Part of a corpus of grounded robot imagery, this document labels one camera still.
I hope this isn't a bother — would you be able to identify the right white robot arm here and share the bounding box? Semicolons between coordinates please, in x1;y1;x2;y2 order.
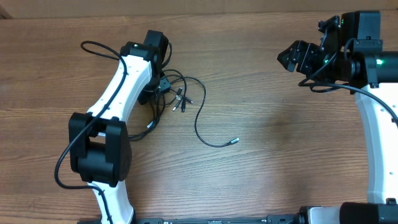
266;11;397;224

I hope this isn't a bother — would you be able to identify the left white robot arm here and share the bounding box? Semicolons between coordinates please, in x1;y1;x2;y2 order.
54;30;171;223

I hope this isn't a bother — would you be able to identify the long black usb cable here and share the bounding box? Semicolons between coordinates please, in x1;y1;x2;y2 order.
186;76;240;148

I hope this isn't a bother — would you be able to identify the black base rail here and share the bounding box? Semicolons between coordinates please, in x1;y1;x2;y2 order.
133;214;297;224

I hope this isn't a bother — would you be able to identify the black cable bundle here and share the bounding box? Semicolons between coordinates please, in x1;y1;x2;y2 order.
127;68;194;142

